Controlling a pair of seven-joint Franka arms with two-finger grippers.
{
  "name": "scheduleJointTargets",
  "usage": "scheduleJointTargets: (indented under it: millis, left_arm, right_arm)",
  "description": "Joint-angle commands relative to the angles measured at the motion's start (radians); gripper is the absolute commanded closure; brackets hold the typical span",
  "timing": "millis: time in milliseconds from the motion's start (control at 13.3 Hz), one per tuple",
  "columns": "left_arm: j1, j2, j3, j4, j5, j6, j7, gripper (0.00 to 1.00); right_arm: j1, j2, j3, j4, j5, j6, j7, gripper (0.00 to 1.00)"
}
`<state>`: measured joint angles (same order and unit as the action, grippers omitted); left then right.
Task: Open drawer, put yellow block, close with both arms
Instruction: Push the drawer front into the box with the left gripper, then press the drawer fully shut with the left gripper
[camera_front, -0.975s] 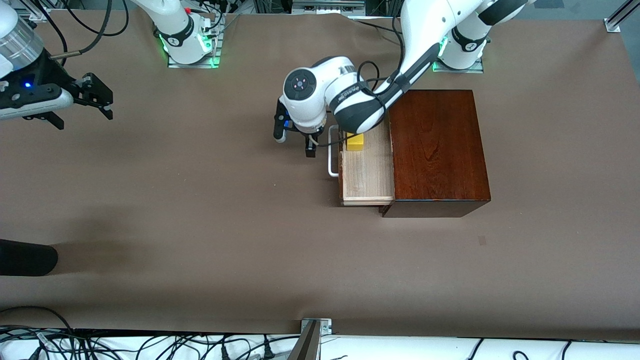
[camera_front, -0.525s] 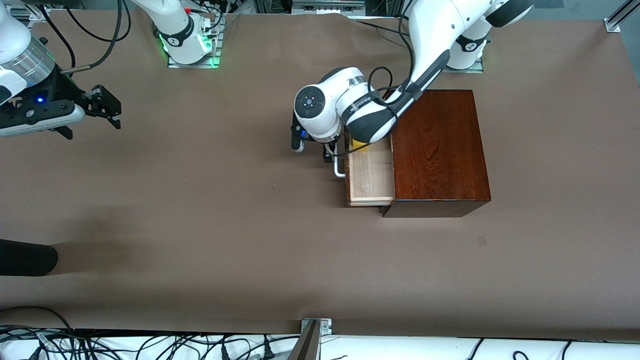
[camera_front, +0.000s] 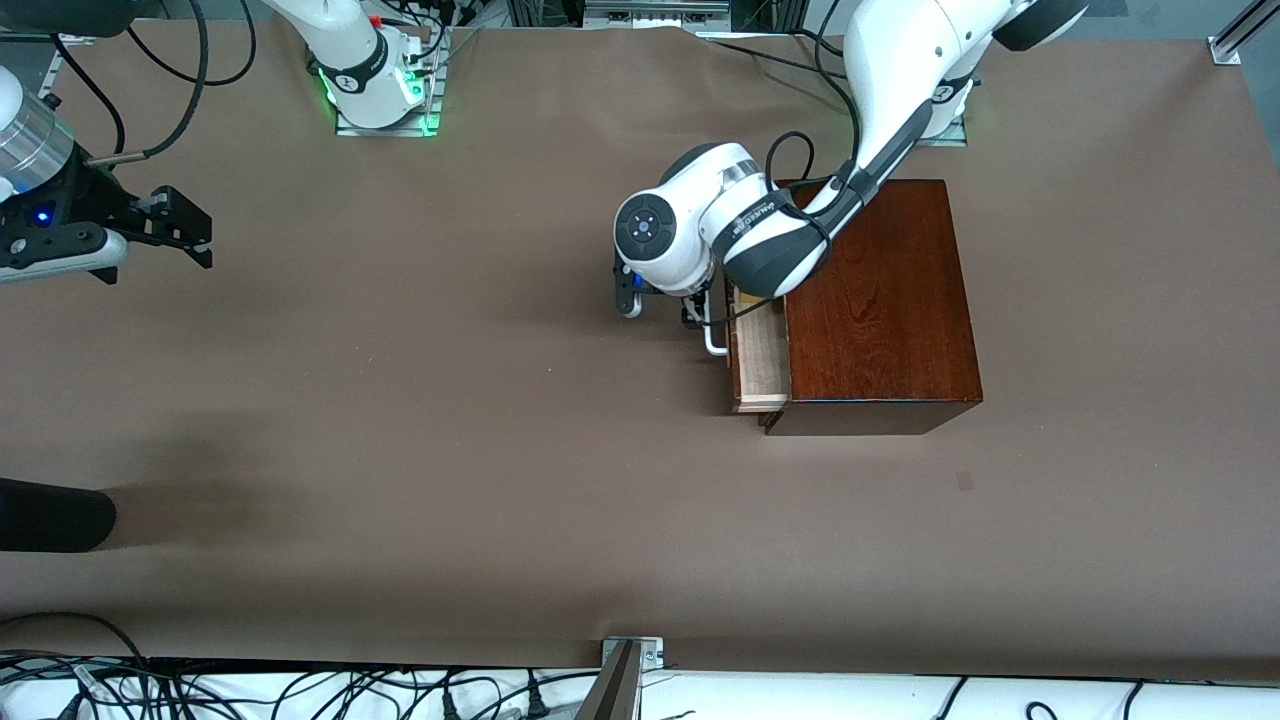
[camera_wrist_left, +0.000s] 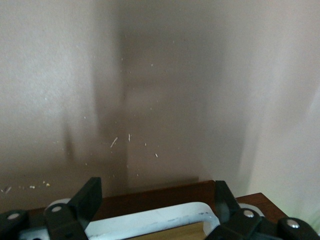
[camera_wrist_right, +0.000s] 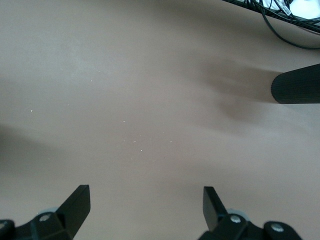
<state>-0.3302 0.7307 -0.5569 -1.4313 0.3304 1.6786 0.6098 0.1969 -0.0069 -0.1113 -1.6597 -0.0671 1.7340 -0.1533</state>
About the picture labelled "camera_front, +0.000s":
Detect wooden drawer with white handle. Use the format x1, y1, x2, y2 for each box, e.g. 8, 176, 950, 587
700, 290, 791, 414

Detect black cylinder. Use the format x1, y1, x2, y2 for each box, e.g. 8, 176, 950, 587
0, 478, 117, 553

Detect aluminium frame rail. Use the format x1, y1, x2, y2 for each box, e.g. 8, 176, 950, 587
38, 40, 66, 111
1207, 0, 1280, 66

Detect black looped floor cable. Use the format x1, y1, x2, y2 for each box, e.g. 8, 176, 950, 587
0, 612, 151, 681

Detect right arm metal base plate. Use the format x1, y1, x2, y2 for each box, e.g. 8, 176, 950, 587
335, 30, 443, 138

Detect brown paper table cover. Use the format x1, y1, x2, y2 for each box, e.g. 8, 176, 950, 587
0, 20, 1280, 683

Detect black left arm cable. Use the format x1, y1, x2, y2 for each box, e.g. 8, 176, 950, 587
765, 0, 863, 201

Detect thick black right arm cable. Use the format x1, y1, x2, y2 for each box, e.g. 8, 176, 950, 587
90, 0, 208, 166

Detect dark brown wooden cabinet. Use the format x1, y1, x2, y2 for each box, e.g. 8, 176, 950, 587
757, 180, 983, 437

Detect black cable on table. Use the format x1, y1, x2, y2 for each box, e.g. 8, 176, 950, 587
700, 35, 851, 81

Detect black cable tangle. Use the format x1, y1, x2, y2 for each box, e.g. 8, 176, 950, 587
0, 655, 601, 720

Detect thin black looped cable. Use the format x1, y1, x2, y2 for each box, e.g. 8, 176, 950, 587
125, 0, 256, 88

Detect aluminium equipment rack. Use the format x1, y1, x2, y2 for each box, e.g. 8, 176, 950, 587
505, 0, 806, 31

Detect dark metal post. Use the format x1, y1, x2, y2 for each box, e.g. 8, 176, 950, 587
575, 640, 643, 720

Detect silver metal bracket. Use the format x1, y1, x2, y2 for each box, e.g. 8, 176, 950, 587
600, 636, 666, 673

